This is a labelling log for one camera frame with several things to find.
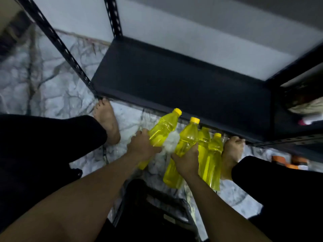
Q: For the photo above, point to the black metal shelf rack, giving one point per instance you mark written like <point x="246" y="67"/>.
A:
<point x="176" y="85"/>

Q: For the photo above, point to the person's foot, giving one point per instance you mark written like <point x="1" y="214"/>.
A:
<point x="107" y="120"/>
<point x="231" y="153"/>

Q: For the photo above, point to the person's right forearm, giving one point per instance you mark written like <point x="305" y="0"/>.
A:
<point x="217" y="211"/>

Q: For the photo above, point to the orange capped bottle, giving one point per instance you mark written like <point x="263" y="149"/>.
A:
<point x="299" y="161"/>
<point x="278" y="160"/>

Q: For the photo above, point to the white crumpled plastic wrap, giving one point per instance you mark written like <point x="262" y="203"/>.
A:
<point x="171" y="142"/>

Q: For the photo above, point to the person's leg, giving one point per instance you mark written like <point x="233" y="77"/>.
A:
<point x="282" y="199"/>
<point x="45" y="146"/>

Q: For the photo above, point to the person's left forearm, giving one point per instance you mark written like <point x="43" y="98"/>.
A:
<point x="75" y="199"/>

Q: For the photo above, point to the beige bundle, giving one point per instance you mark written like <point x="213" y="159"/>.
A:
<point x="309" y="107"/>

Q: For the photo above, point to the black bag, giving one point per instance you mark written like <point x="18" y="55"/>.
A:
<point x="151" y="214"/>

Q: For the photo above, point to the person's right hand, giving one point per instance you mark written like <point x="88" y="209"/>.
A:
<point x="187" y="162"/>

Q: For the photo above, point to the pink and white packet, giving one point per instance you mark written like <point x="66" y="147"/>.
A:
<point x="311" y="119"/>

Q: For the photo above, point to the person's left hand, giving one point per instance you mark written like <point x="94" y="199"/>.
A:
<point x="140" y="147"/>

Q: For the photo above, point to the person's left leg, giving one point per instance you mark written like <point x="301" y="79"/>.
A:
<point x="45" y="146"/>

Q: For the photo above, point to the person's left thumb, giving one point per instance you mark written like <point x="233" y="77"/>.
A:
<point x="155" y="149"/>

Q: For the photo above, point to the person's right foot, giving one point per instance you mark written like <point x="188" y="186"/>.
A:
<point x="231" y="153"/>

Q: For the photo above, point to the person's right thumb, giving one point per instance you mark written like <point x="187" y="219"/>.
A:
<point x="175" y="156"/>

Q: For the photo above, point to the person's right leg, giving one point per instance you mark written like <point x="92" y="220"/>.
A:
<point x="282" y="199"/>

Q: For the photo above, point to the person's left foot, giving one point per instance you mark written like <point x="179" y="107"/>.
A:
<point x="107" y="120"/>

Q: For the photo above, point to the yellow drink bottle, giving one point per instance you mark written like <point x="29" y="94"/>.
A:
<point x="214" y="163"/>
<point x="188" y="137"/>
<point x="162" y="128"/>
<point x="203" y="148"/>

